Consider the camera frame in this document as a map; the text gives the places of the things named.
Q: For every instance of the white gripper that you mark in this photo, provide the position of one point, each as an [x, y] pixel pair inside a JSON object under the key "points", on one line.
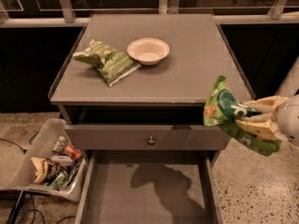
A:
{"points": [[289, 119]]}

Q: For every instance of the green rice chip bag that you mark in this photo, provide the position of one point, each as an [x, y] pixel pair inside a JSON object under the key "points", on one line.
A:
{"points": [[221, 109]]}

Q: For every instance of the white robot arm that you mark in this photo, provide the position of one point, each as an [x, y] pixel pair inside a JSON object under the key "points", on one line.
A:
{"points": [[278, 119]]}

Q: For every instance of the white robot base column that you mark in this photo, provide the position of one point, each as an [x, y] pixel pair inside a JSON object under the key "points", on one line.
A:
{"points": [[290, 84]]}

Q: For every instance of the round metal drawer knob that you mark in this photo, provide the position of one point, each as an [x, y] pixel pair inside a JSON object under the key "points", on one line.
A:
{"points": [[151, 141]]}

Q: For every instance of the grey drawer cabinet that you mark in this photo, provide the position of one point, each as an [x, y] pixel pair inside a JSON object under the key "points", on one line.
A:
{"points": [[172, 92]]}

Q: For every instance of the green jalapeno chip bag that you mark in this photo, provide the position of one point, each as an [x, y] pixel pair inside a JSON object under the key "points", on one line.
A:
{"points": [[111, 63]]}

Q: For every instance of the grey open middle drawer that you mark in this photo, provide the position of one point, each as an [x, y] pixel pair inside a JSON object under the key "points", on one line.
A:
{"points": [[149, 187]]}

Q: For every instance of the grey top drawer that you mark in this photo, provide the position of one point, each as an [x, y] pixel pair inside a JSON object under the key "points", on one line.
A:
{"points": [[135, 137]]}

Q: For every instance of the dark blue snack bag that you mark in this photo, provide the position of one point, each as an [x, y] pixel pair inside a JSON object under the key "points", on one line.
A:
{"points": [[74, 171]]}

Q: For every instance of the brown chip bag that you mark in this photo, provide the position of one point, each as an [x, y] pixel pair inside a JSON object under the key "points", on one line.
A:
{"points": [[46, 169]]}

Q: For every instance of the white paper bowl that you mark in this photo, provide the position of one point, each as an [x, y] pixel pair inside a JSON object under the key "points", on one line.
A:
{"points": [[148, 51]]}

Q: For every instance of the orange soda can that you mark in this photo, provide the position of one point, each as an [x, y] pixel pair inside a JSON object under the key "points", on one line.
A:
{"points": [[72, 152]]}

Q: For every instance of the green soda can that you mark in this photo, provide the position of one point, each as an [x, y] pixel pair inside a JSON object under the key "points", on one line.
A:
{"points": [[59, 145]]}

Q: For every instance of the white snack packet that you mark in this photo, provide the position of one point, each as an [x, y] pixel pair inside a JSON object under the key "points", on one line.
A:
{"points": [[62, 160]]}

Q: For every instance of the green can lower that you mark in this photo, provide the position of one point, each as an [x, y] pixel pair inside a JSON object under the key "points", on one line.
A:
{"points": [[59, 180]]}

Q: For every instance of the clear plastic storage bin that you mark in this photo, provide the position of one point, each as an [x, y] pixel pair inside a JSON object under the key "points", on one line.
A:
{"points": [[25, 177]]}

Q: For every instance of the metal window frame rail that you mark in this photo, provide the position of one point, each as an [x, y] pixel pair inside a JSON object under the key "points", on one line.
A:
{"points": [[16, 13]]}

